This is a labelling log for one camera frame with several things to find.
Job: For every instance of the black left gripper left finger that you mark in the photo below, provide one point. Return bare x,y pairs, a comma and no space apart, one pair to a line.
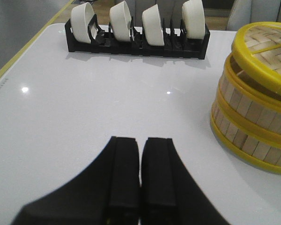
107,192

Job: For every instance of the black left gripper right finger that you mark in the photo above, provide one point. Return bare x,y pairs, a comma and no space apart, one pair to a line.
170,196

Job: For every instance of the bamboo steamer basket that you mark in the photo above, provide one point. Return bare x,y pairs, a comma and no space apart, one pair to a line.
252,143
250,99

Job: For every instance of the yellow bamboo steamer lid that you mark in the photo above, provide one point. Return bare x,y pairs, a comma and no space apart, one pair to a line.
257,50

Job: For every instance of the black bowl rack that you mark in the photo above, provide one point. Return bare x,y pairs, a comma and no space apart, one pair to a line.
175,46

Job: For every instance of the white bowl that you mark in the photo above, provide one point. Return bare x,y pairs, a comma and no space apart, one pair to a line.
120,20
194,19
80,18
151,22

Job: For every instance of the white bowl far left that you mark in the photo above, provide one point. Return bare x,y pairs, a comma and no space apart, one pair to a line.
80,18

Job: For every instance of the white bowl right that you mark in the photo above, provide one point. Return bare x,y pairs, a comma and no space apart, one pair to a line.
194,19

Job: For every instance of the grey chair middle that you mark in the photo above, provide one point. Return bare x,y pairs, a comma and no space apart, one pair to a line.
249,11

